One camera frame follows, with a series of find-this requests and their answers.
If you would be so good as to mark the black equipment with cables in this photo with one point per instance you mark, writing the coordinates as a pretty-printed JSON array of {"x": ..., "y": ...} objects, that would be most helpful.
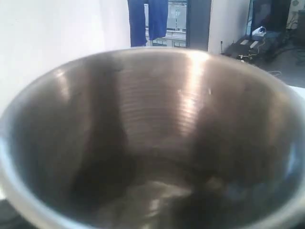
[{"x": 269, "y": 25}]

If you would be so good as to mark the stainless steel cup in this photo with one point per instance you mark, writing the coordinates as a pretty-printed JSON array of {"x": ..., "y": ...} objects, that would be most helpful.
[{"x": 155, "y": 138}]

